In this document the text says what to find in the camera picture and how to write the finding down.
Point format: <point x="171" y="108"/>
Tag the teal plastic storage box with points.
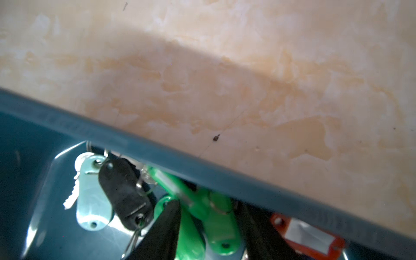
<point x="211" y="175"/>

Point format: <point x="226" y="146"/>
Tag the red key tag with key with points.
<point x="307" y="240"/>

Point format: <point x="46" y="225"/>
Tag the light mint key tag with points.
<point x="93" y="209"/>

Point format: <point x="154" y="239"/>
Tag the green key tag with key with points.
<point x="212" y="212"/>

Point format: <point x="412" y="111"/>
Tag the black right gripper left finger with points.
<point x="161" y="241"/>

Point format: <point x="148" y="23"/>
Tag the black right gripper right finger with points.
<point x="263" y="242"/>

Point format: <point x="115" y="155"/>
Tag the black key tag with key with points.
<point x="122" y="184"/>

